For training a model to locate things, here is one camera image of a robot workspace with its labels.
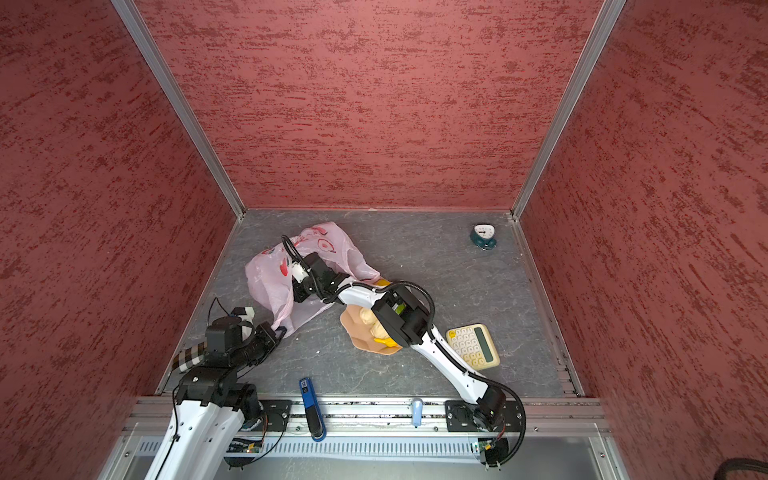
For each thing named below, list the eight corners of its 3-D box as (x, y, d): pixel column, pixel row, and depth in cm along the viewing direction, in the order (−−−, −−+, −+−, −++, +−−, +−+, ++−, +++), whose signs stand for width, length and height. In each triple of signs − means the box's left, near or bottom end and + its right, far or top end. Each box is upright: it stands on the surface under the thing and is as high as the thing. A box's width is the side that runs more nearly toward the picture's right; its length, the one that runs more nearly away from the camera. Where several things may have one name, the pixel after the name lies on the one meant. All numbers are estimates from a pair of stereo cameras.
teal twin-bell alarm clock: (474, 253, 111) (477, 244, 107) (469, 232, 118) (472, 223, 114) (495, 253, 111) (499, 244, 107) (489, 232, 118) (493, 223, 114)
